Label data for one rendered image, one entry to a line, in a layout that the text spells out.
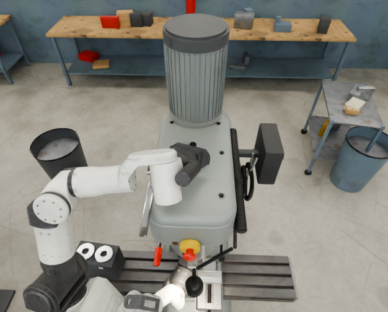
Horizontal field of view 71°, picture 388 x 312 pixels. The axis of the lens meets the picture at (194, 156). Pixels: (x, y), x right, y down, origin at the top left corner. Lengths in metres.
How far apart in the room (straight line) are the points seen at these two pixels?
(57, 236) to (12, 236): 2.61
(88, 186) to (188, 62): 0.45
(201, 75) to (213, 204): 0.39
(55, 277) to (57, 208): 0.24
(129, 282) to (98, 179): 1.14
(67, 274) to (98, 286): 0.13
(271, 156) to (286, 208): 2.02
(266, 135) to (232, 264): 0.83
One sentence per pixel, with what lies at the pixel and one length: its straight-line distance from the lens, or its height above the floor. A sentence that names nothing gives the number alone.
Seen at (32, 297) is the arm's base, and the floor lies 1.78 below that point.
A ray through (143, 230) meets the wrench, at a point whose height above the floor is 1.90.
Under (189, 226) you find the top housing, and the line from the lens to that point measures 0.76.
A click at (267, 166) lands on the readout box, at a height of 1.65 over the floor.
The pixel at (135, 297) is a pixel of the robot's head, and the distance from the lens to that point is 0.88.
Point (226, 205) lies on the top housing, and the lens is 0.76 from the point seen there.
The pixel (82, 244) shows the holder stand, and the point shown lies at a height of 1.14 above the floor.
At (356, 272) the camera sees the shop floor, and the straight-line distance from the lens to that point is 3.07.
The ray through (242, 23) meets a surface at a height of 0.96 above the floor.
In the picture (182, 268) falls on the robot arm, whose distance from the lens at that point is 1.33.
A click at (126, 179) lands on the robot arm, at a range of 0.62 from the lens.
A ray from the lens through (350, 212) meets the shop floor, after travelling 3.41.
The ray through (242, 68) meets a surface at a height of 0.28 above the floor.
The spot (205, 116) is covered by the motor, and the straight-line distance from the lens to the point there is 0.95.
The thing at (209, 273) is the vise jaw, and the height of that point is 1.06.
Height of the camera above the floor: 2.52
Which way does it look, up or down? 46 degrees down
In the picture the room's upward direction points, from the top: straight up
